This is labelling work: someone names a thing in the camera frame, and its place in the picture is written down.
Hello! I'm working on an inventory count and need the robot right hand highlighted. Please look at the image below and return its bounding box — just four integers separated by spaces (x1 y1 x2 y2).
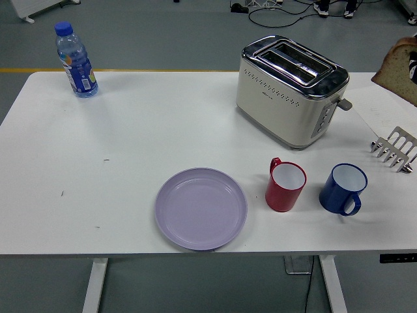
407 48 417 79

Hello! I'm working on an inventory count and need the slice of bread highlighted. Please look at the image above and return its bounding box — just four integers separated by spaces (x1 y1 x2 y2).
371 37 417 107

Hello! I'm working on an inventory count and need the cream and chrome toaster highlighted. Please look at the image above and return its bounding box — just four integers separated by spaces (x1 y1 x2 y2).
236 35 353 151

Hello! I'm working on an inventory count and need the lilac round plate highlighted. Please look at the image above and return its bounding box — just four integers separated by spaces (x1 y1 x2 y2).
154 167 248 252

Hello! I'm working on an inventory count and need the white paper sheet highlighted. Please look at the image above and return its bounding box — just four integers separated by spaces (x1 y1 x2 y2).
347 85 417 138

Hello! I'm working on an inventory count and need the silver metal toast rack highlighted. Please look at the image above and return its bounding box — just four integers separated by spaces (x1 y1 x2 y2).
369 126 417 173

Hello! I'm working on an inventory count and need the blue mug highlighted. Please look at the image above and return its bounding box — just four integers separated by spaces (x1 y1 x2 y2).
319 163 369 216

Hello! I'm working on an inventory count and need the red mug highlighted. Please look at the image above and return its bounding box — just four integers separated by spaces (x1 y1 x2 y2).
265 157 308 213

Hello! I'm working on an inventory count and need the black table control panel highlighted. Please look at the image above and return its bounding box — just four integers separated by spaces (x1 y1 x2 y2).
379 252 417 264

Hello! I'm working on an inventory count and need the white table leg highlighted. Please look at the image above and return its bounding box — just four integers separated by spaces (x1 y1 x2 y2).
318 255 348 313
81 257 109 313

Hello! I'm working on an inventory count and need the clear bottle with blue cap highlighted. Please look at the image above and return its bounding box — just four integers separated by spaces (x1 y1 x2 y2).
54 21 100 98

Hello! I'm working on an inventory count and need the white floor heater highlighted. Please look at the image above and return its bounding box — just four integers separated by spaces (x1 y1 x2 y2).
8 0 81 23

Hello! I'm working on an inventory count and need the black floor cable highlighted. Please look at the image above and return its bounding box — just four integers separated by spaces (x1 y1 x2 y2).
248 0 326 29

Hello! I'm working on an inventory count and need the white wire frame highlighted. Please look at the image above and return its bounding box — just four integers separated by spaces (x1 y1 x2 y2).
244 0 283 9

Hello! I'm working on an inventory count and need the clear bracket under table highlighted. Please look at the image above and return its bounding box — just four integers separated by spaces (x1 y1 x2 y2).
282 255 314 275

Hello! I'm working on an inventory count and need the black cable under table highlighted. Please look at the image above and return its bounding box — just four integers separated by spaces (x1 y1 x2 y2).
302 256 315 313

